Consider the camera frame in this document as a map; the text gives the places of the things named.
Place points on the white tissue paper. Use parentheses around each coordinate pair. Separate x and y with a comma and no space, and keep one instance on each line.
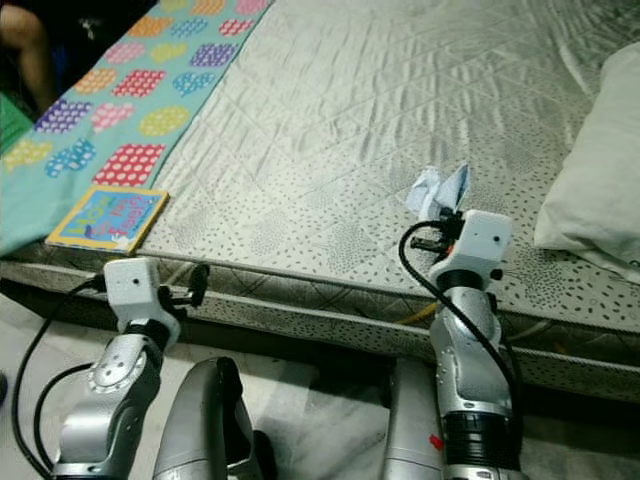
(430,190)

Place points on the white pillow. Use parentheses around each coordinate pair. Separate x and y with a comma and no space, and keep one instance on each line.
(595,180)

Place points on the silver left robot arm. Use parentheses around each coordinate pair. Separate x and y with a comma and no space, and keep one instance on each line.
(105,420)

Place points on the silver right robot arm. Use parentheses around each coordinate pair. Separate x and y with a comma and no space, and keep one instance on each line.
(465,380)

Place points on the colourful yellow-bordered children's book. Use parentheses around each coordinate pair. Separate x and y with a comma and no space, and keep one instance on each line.
(108,218)

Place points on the silver robot left leg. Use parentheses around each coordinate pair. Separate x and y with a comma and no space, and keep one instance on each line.
(205,420)

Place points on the silver robot leg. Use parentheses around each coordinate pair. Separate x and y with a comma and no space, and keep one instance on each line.
(410,430)
(205,420)

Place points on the grey quilted mattress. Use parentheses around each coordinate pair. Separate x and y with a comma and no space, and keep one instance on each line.
(360,120)

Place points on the dark bed base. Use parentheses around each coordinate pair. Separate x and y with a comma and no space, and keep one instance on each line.
(320,365)

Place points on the teal blanket with dotted shapes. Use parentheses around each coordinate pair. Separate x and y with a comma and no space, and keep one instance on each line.
(50,215)

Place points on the green plastic stool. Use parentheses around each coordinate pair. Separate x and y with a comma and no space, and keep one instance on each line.
(12,122)

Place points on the silver robot right leg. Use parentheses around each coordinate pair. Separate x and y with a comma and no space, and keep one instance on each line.
(410,430)

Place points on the person's bare leg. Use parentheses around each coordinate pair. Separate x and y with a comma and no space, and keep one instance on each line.
(32,60)

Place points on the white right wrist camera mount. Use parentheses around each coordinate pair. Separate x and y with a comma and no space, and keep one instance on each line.
(485,240)

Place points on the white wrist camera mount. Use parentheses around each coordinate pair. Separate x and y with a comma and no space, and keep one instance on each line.
(485,240)
(132,290)

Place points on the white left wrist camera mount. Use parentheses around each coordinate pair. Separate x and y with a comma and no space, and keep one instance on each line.
(132,290)

